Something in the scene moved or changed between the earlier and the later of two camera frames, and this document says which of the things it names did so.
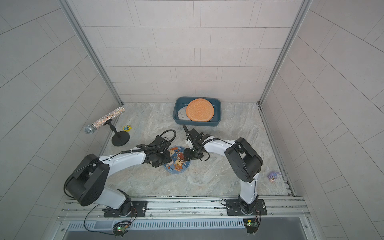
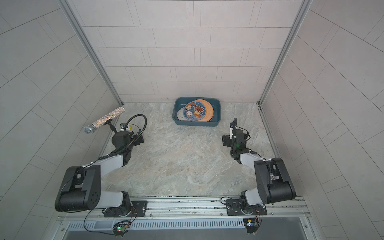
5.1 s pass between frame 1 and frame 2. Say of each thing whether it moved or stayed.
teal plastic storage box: stayed
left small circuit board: stayed
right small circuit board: stayed
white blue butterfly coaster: stayed
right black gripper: moved
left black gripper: moved
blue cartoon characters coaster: moved
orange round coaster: stayed
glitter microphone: stayed
